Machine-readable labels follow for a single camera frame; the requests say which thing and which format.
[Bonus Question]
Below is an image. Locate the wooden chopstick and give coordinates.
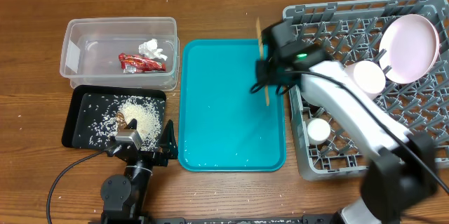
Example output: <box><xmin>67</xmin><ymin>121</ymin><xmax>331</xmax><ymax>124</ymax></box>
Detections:
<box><xmin>255</xmin><ymin>17</ymin><xmax>270</xmax><ymax>107</ymax></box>

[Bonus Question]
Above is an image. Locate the red snack wrapper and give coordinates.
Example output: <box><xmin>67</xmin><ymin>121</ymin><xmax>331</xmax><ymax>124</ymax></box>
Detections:
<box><xmin>119</xmin><ymin>53</ymin><xmax>166</xmax><ymax>74</ymax></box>

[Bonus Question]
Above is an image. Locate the white cup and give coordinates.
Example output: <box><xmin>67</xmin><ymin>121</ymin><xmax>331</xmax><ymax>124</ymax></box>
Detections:
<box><xmin>307</xmin><ymin>118</ymin><xmax>331</xmax><ymax>145</ymax></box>

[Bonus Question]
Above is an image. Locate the white tissue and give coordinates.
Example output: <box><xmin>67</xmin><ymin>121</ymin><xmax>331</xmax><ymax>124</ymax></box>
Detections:
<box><xmin>138</xmin><ymin>39</ymin><xmax>168</xmax><ymax>61</ymax></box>

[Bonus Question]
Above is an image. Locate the pink small bowl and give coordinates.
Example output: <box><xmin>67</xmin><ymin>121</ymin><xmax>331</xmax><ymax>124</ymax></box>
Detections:
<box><xmin>344</xmin><ymin>60</ymin><xmax>386</xmax><ymax>100</ymax></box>

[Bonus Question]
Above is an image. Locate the pink plate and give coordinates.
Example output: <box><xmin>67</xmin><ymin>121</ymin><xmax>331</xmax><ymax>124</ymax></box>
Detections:
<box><xmin>379</xmin><ymin>14</ymin><xmax>439</xmax><ymax>84</ymax></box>

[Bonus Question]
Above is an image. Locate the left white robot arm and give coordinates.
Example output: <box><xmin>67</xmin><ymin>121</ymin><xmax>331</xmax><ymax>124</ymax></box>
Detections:
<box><xmin>46</xmin><ymin>119</ymin><xmax>178</xmax><ymax>223</ymax></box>

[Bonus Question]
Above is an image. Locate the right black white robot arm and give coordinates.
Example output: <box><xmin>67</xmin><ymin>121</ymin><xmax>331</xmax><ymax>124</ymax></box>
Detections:
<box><xmin>250</xmin><ymin>45</ymin><xmax>448</xmax><ymax>223</ymax></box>

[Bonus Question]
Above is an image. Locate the grey dishwasher rack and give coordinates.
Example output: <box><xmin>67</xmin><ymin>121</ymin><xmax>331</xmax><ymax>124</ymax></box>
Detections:
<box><xmin>283</xmin><ymin>0</ymin><xmax>448</xmax><ymax>180</ymax></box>

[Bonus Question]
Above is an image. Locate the brown food scrap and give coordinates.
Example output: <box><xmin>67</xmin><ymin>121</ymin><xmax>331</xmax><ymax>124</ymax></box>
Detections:
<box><xmin>116</xmin><ymin>112</ymin><xmax>127</xmax><ymax>130</ymax></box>

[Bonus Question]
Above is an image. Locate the spilled rice pile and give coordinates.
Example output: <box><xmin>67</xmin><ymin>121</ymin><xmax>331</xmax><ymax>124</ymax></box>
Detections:
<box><xmin>72</xmin><ymin>93</ymin><xmax>165</xmax><ymax>151</ymax></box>

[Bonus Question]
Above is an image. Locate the black plastic tray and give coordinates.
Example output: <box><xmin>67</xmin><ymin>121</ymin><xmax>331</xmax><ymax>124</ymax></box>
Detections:
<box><xmin>62</xmin><ymin>85</ymin><xmax>166</xmax><ymax>151</ymax></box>

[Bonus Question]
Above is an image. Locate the teal plastic serving tray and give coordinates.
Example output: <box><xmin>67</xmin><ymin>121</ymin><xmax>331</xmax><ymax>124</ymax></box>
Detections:
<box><xmin>178</xmin><ymin>39</ymin><xmax>286</xmax><ymax>172</ymax></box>

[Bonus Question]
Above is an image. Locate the clear plastic bin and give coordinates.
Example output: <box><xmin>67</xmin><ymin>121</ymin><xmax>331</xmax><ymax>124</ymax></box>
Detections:
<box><xmin>60</xmin><ymin>17</ymin><xmax>180</xmax><ymax>91</ymax></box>

